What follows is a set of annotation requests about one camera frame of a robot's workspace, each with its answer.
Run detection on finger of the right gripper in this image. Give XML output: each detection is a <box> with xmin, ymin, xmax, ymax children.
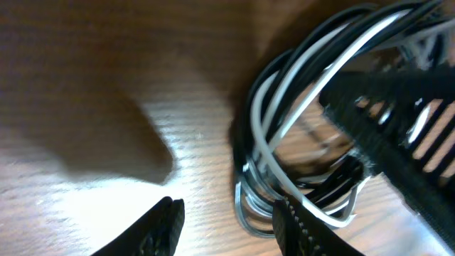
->
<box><xmin>319</xmin><ymin>67</ymin><xmax>454</xmax><ymax>248</ymax></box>

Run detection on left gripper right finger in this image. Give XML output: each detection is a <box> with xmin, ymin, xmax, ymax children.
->
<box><xmin>272</xmin><ymin>196</ymin><xmax>363</xmax><ymax>256</ymax></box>

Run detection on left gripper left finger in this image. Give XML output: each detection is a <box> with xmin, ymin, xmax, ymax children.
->
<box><xmin>93</xmin><ymin>196</ymin><xmax>185</xmax><ymax>256</ymax></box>

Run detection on black usb cable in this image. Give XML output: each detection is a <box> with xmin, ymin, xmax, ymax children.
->
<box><xmin>229</xmin><ymin>0</ymin><xmax>455</xmax><ymax>214</ymax></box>

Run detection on white usb cable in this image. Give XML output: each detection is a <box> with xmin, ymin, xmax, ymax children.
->
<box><xmin>234</xmin><ymin>9</ymin><xmax>413</xmax><ymax>239</ymax></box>

